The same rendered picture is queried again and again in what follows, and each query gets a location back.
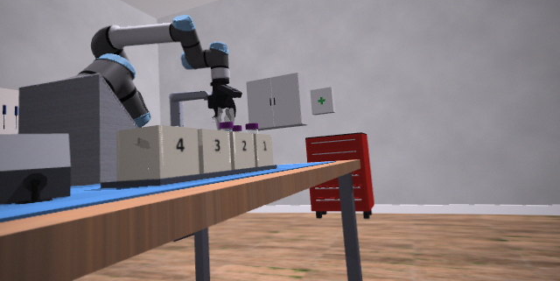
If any blue mat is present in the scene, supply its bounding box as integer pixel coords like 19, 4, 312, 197
0, 161, 336, 222

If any white bucket adapter with holes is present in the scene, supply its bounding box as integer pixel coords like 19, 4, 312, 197
229, 131, 256, 170
253, 134, 274, 167
198, 129, 231, 173

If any centrifuge tube with purple cap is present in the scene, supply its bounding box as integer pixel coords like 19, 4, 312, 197
219, 122, 234, 132

